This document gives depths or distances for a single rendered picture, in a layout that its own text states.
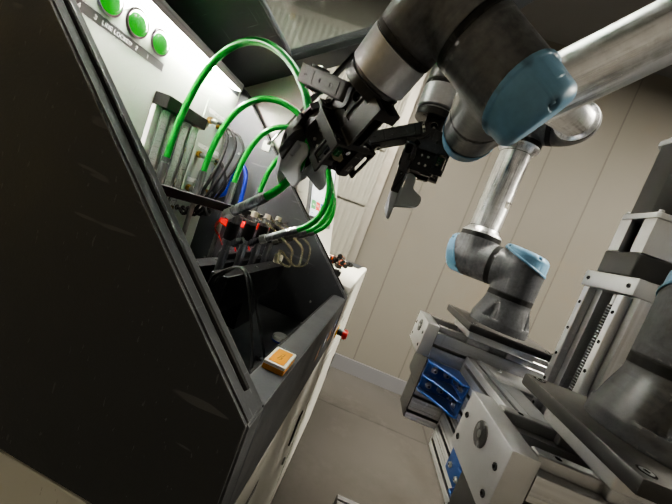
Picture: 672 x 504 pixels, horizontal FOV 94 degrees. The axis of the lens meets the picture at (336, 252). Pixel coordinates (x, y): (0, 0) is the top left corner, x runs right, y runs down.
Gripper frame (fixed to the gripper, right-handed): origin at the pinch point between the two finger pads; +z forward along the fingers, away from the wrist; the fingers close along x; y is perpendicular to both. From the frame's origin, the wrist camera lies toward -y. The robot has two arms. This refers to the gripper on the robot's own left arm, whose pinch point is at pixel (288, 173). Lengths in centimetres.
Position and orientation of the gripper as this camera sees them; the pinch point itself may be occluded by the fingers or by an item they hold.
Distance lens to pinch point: 53.0
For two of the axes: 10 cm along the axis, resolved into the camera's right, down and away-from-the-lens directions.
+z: -5.9, 4.7, 6.6
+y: 3.4, 8.8, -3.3
